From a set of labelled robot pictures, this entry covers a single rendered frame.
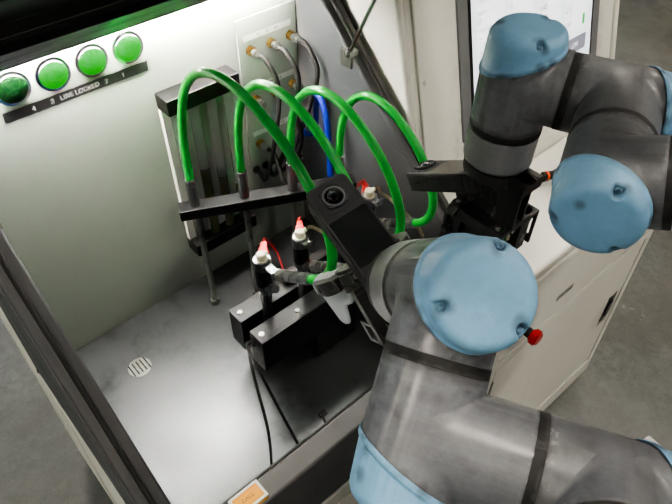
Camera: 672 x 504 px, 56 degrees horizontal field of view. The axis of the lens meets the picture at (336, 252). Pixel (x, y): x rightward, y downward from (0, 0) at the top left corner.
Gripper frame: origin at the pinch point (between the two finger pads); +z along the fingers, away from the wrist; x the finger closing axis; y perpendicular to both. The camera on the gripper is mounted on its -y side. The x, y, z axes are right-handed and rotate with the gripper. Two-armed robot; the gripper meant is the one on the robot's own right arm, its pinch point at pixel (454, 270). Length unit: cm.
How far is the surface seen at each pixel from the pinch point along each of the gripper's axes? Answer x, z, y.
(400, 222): 3.3, 2.5, -13.1
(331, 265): -12.9, -1.4, -10.5
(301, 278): -13.1, 6.3, -16.7
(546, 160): 62, 25, -22
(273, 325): -13.1, 25.3, -24.9
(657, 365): 119, 121, 13
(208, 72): -13.1, -18.6, -35.4
